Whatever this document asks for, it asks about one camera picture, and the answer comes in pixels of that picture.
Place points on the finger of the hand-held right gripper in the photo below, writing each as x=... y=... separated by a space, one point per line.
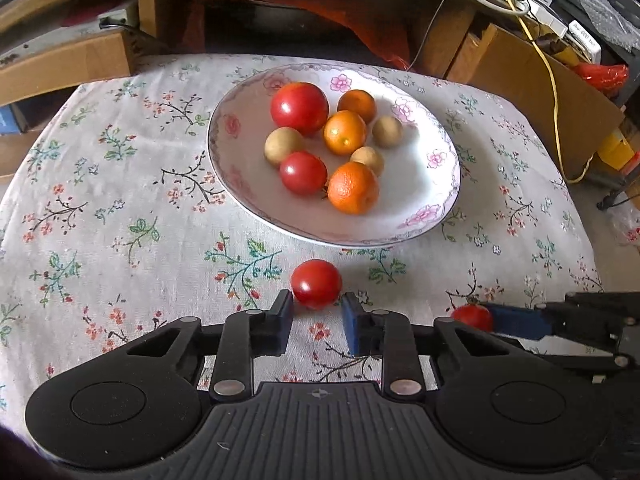
x=590 y=360
x=520 y=321

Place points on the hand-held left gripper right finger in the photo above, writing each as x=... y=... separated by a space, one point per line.
x=351 y=324

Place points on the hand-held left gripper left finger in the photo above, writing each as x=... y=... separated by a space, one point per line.
x=282 y=321

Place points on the small red tomato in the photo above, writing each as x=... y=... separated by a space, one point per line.
x=472 y=317
x=316 y=283

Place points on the large orange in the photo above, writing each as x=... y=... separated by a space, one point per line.
x=353 y=187

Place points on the white floral-rim plate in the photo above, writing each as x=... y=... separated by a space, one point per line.
x=410 y=195

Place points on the red tomato with stem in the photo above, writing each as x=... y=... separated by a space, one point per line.
x=303 y=173

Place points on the brown longan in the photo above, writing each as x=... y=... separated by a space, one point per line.
x=282 y=146
x=369 y=159
x=387 y=131

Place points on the small orange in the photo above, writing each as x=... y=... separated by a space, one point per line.
x=356 y=105
x=345 y=132

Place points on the black metal rack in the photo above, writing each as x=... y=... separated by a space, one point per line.
x=625 y=175

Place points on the yellow box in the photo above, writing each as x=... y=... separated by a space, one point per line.
x=615 y=150

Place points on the floral tablecloth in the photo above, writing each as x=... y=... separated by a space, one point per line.
x=125 y=200

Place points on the large red tomato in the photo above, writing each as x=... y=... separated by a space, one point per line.
x=299 y=108

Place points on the cardboard box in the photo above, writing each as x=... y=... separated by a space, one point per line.
x=540 y=95

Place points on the orange plastic bag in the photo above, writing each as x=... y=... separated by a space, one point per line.
x=602 y=75

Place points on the orange cloth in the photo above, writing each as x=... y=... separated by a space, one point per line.
x=360 y=20

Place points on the bubble wrap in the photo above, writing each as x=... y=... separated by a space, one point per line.
x=600 y=15

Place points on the blue box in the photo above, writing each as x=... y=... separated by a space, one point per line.
x=10 y=120

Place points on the red cloth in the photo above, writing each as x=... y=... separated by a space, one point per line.
x=92 y=14

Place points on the silver media player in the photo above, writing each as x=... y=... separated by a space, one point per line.
x=50 y=42

